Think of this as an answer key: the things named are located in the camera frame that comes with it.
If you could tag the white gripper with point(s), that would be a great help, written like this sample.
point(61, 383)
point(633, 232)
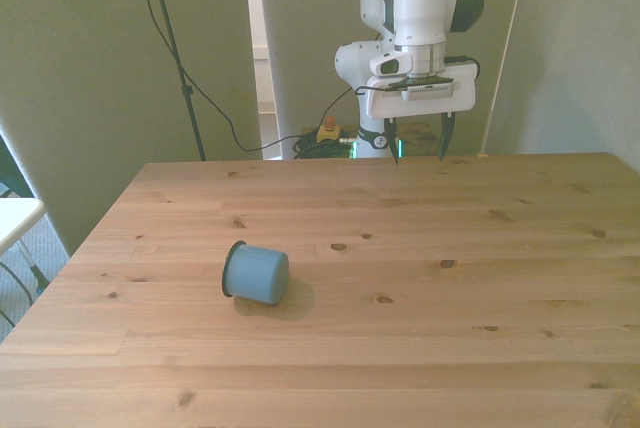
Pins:
point(425, 104)

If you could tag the blue mug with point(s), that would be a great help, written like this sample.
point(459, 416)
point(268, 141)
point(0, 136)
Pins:
point(260, 275)

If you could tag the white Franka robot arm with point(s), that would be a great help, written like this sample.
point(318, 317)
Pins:
point(420, 8)

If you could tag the yellow emergency stop button box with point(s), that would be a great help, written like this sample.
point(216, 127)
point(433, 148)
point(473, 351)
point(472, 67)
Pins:
point(330, 133)

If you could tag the black tripod stand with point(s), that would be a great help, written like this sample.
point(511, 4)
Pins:
point(172, 43)

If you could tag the white side table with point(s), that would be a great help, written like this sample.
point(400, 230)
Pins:
point(15, 215)

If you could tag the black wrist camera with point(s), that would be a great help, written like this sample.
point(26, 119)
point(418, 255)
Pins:
point(430, 91)

